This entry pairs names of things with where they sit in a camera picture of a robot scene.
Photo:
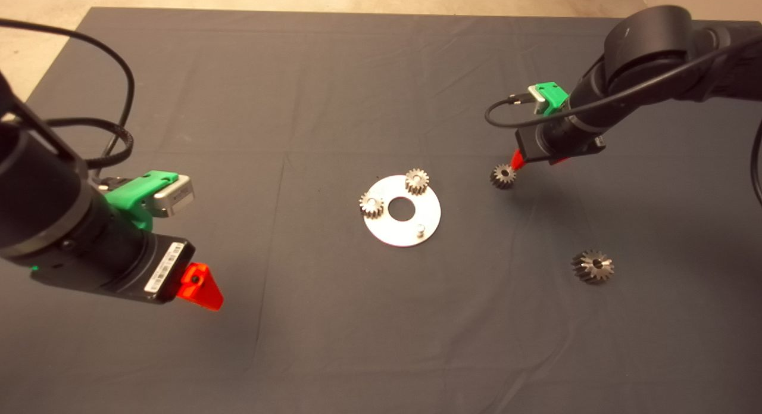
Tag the green right camera mount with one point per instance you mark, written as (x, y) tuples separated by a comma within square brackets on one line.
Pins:
[(550, 95)]

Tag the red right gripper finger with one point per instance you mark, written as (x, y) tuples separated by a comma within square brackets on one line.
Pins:
[(558, 161), (518, 162)]

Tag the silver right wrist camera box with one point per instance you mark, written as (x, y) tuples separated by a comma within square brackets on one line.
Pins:
[(540, 106)]

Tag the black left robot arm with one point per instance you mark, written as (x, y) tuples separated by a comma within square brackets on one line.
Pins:
[(36, 205)]

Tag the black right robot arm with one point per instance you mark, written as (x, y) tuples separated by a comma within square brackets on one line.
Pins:
[(649, 39)]

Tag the round metal plate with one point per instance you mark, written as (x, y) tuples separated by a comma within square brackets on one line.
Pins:
[(393, 232)]

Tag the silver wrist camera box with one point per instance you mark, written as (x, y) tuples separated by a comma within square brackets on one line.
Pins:
[(175, 195), (540, 106)]

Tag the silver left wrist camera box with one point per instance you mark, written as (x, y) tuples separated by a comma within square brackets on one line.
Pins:
[(175, 195)]

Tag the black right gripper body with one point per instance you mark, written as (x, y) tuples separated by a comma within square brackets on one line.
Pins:
[(528, 145)]

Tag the small dark steel gear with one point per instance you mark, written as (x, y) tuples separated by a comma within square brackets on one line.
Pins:
[(497, 180)]

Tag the large steel gear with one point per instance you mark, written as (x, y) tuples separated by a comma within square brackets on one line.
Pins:
[(586, 274)]

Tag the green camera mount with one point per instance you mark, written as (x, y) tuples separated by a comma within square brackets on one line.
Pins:
[(550, 95), (134, 193)]

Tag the green left camera mount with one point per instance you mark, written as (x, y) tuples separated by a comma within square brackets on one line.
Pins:
[(134, 193)]

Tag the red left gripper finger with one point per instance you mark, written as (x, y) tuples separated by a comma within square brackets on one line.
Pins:
[(201, 289)]

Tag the dark grey table cloth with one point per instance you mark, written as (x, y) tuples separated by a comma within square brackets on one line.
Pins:
[(357, 342)]

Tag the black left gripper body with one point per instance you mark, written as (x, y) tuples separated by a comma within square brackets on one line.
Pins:
[(166, 271)]

